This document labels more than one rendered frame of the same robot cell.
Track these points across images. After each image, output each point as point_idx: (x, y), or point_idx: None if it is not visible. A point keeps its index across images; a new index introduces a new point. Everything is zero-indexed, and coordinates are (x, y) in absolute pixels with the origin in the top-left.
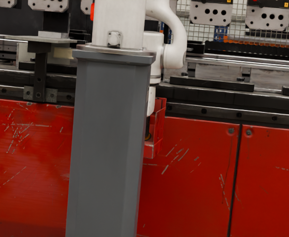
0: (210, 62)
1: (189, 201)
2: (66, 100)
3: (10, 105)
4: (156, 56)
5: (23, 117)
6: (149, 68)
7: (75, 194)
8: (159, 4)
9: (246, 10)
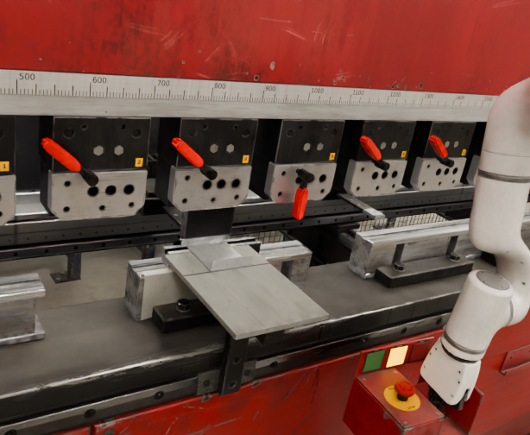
0: (421, 239)
1: None
2: (269, 370)
3: (170, 414)
4: (504, 320)
5: (194, 423)
6: None
7: None
8: (520, 240)
9: (473, 162)
